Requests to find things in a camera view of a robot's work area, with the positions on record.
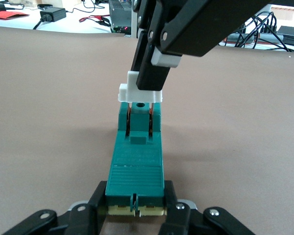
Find red flat sheet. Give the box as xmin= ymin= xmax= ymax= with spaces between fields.
xmin=0 ymin=11 xmax=30 ymax=19

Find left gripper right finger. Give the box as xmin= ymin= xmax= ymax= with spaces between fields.
xmin=158 ymin=180 xmax=257 ymax=235

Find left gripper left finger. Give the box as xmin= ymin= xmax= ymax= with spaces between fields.
xmin=1 ymin=180 xmax=107 ymax=235

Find black flat box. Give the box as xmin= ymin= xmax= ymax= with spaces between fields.
xmin=276 ymin=25 xmax=294 ymax=46

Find black power adapter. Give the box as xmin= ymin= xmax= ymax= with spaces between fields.
xmin=40 ymin=7 xmax=67 ymax=23

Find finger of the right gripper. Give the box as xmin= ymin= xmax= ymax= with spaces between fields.
xmin=136 ymin=0 xmax=274 ymax=92
xmin=131 ymin=0 xmax=157 ymax=73

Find grey tube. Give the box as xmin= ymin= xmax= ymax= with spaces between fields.
xmin=226 ymin=33 xmax=284 ymax=43

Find black electronics box red lights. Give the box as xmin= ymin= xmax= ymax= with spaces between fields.
xmin=109 ymin=0 xmax=133 ymax=34

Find brown table mat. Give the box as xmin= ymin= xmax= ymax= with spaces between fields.
xmin=0 ymin=25 xmax=294 ymax=235

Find red cable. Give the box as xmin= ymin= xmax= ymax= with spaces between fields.
xmin=79 ymin=15 xmax=111 ymax=27

